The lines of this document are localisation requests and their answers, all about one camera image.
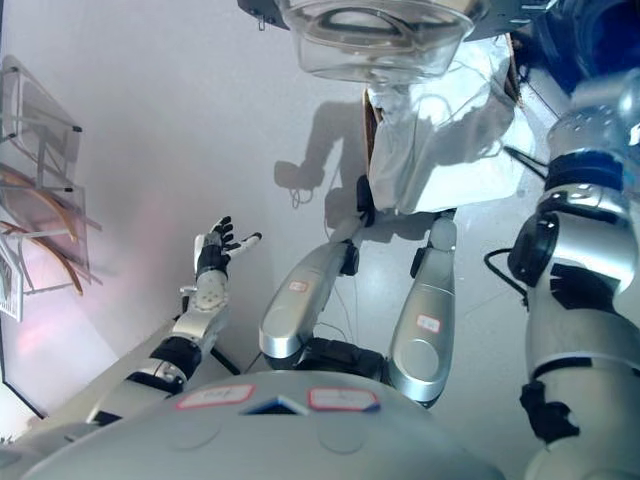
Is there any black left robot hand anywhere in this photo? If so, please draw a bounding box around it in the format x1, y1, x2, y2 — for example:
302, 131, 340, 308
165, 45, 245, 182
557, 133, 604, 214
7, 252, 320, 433
194, 215, 263, 277

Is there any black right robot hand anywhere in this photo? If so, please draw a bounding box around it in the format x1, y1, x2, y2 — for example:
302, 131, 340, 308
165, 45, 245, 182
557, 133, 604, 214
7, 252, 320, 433
569, 67, 640, 126

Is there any dark blue garment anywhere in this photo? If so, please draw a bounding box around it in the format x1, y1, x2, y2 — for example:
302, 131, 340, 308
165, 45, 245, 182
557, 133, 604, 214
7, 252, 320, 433
520, 0, 609, 100

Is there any silver left robot leg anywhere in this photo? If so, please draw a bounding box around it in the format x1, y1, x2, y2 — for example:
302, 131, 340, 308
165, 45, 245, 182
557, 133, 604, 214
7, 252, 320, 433
258, 174, 377, 372

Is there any silver robot leg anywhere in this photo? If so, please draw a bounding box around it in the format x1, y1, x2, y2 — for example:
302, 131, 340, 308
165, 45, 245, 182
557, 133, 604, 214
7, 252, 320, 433
388, 209, 459, 410
258, 174, 377, 372

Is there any red-framed white sticker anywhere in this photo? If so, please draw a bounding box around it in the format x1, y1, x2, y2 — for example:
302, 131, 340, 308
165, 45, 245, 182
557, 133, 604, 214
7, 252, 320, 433
174, 383, 256, 411
306, 386, 380, 412

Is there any curved wooden hanger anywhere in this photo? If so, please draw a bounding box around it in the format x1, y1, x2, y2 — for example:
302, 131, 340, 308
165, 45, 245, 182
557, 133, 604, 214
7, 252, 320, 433
0, 163, 85, 297

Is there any silver robot torso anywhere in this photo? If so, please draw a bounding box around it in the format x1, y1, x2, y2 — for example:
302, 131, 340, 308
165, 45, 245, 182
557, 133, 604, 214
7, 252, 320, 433
19, 372, 507, 480

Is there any printed paper sheet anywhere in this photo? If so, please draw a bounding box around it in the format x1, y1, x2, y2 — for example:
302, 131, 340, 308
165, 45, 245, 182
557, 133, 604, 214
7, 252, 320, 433
0, 238, 25, 322

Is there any silver right robot leg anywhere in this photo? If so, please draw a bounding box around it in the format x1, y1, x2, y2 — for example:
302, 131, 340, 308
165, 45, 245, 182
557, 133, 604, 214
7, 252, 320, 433
388, 209, 459, 410

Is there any round washer door glass bowl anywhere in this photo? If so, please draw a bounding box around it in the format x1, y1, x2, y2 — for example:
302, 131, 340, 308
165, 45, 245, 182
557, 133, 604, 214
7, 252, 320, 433
236, 0, 514, 85

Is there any black cable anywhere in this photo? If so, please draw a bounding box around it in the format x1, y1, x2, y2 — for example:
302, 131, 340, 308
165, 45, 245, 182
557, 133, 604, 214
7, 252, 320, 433
482, 248, 532, 312
503, 145, 551, 180

